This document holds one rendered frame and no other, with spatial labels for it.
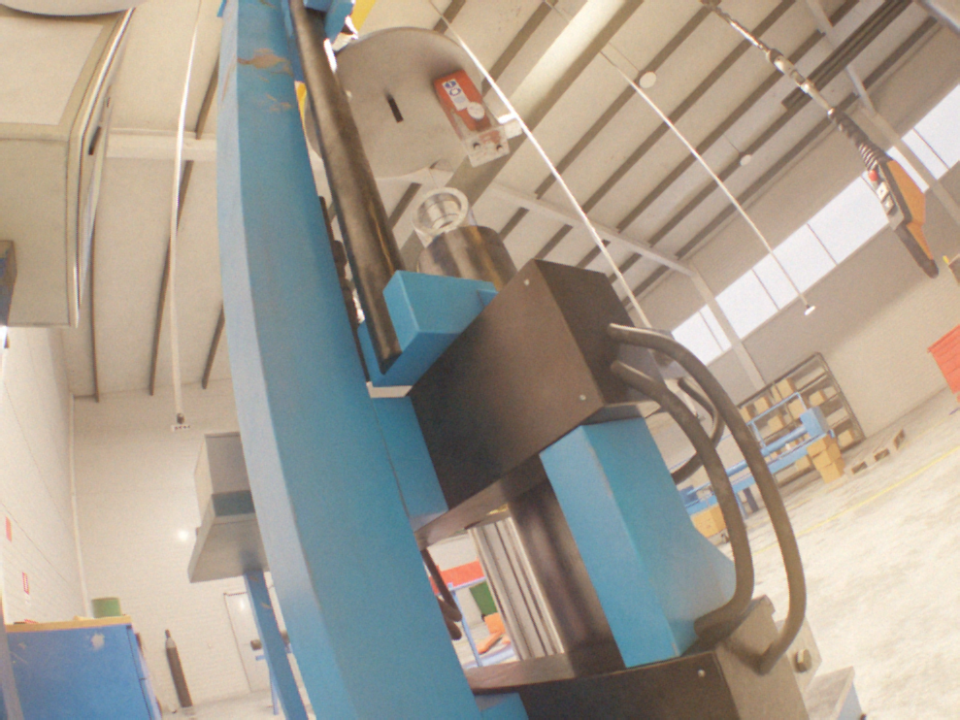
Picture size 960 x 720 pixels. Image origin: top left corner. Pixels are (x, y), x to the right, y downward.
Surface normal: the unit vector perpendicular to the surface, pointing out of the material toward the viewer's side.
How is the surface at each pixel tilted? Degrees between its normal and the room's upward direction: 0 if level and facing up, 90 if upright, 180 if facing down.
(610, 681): 90
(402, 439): 90
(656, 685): 90
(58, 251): 180
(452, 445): 90
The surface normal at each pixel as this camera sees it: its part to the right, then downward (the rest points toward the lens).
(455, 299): 0.54, -0.54
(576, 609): -0.62, -0.12
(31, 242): 0.34, 0.84
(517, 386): -0.76, 0.00
